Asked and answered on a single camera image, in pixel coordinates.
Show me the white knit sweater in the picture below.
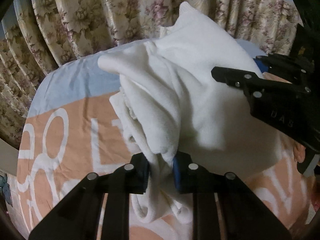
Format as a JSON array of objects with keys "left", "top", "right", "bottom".
[{"left": 98, "top": 2, "right": 281, "bottom": 224}]

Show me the white appliance with dark window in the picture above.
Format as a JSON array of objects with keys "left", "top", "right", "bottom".
[{"left": 290, "top": 0, "right": 319, "bottom": 66}]

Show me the blue and orange bedsheet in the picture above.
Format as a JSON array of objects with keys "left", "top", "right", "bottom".
[{"left": 17, "top": 54, "right": 319, "bottom": 233}]

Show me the floral beige curtain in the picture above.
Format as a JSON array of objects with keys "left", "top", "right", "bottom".
[{"left": 1, "top": 0, "right": 300, "bottom": 148}]

